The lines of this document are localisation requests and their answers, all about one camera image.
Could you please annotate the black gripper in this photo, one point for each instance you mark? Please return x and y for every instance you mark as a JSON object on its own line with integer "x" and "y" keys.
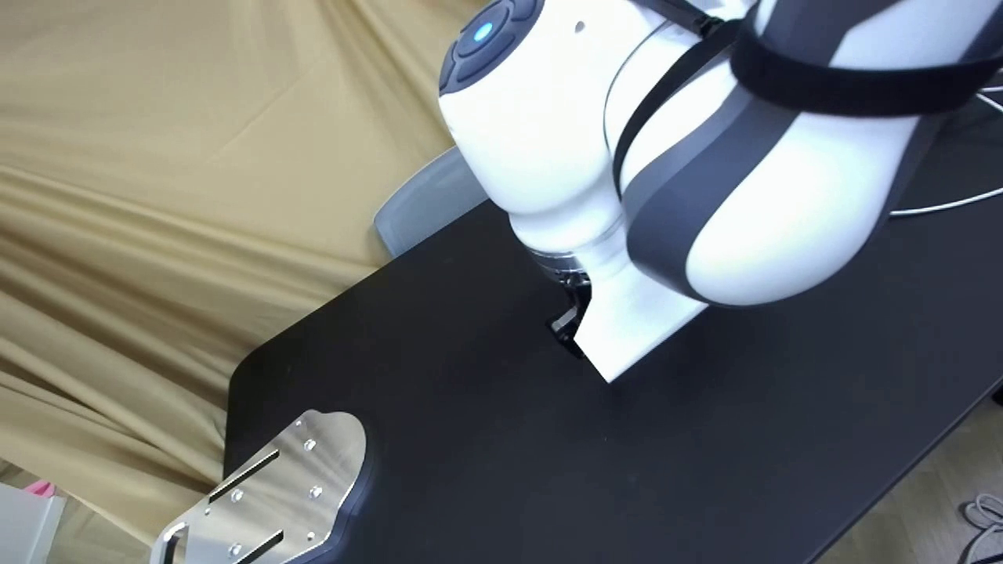
{"x": 574, "y": 287}

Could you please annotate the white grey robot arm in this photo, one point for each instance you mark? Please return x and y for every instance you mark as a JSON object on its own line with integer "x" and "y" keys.
{"x": 686, "y": 155}

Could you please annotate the grey blue chair back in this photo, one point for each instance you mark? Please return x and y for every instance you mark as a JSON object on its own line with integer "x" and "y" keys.
{"x": 426, "y": 201}

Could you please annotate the silver metal mounting plate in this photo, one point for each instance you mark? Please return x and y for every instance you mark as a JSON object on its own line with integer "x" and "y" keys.
{"x": 283, "y": 505}

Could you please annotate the beige fabric backdrop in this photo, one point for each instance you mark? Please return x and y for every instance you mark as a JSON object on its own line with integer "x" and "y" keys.
{"x": 179, "y": 179}

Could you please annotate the white box with pink item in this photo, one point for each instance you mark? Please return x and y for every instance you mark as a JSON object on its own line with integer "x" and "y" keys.
{"x": 26, "y": 525}

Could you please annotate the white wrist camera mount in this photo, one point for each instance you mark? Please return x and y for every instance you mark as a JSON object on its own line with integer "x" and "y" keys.
{"x": 627, "y": 315}

